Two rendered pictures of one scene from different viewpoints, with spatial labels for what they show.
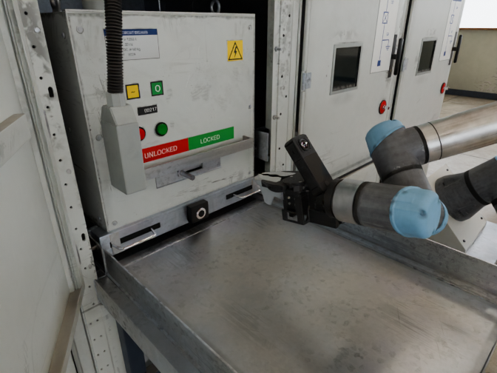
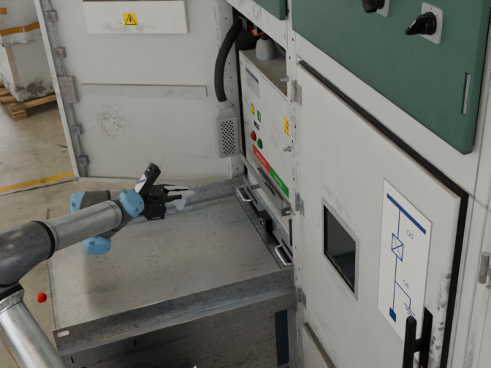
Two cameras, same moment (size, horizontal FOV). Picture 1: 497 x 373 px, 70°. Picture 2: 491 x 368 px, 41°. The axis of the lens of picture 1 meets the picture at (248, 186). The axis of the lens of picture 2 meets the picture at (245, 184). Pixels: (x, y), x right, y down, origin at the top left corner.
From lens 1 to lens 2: 2.32 m
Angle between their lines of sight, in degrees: 99
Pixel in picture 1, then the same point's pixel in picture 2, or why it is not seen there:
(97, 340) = not seen: hidden behind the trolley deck
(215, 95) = (279, 151)
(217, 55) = (280, 122)
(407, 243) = (139, 315)
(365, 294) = (129, 285)
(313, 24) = (301, 152)
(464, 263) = (93, 326)
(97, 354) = not seen: hidden behind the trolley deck
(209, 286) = (191, 227)
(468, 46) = not seen: outside the picture
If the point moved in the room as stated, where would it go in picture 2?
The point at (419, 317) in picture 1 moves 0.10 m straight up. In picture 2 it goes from (93, 296) to (88, 270)
